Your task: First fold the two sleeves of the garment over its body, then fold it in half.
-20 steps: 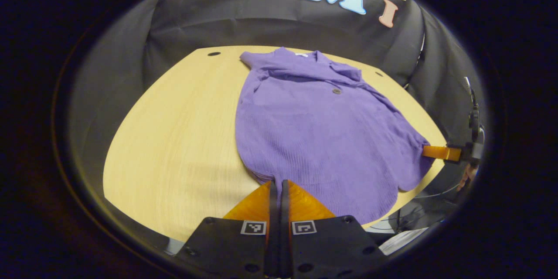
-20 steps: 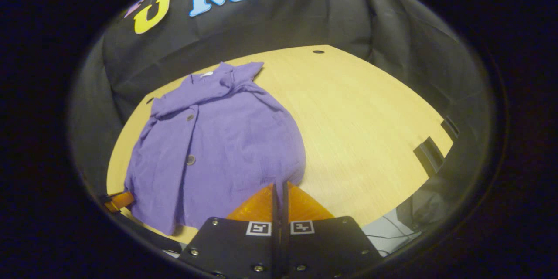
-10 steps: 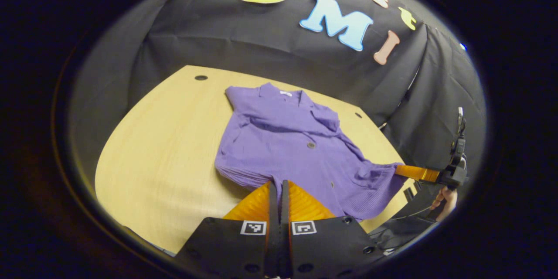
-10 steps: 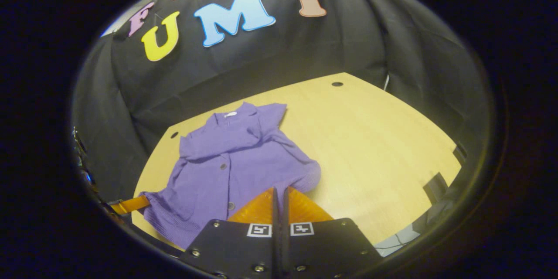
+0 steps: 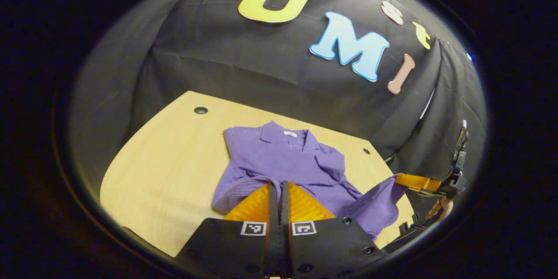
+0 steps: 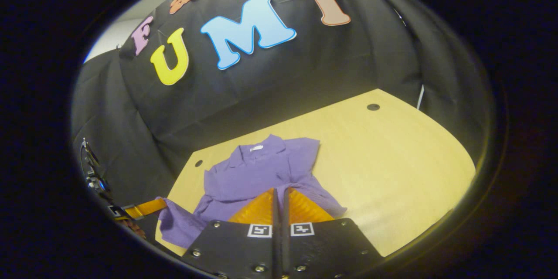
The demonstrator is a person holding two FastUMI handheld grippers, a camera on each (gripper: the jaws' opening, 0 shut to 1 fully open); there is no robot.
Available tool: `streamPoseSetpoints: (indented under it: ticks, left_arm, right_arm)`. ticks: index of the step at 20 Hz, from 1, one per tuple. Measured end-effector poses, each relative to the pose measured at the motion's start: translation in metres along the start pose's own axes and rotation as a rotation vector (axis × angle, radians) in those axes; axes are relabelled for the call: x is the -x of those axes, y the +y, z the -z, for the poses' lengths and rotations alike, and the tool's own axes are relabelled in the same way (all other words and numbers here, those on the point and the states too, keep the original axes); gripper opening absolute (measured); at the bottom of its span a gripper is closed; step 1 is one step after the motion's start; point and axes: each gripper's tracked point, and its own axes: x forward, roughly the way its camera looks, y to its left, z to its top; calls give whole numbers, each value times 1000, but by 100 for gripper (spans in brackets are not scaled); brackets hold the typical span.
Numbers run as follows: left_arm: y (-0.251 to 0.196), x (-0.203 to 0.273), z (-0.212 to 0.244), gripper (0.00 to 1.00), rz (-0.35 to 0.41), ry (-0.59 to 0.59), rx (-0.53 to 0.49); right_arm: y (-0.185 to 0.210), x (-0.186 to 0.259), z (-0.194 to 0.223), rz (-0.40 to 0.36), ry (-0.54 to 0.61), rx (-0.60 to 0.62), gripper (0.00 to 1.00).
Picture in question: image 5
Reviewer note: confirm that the purple collared shirt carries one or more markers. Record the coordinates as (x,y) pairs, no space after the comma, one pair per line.
(283,157)

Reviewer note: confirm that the black backdrop cloth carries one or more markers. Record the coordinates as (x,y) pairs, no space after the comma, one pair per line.
(218,65)

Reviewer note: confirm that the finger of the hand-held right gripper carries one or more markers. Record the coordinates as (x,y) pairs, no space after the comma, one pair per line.
(418,182)

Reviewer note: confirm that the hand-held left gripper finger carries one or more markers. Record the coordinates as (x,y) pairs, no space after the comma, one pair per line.
(284,226)
(273,226)

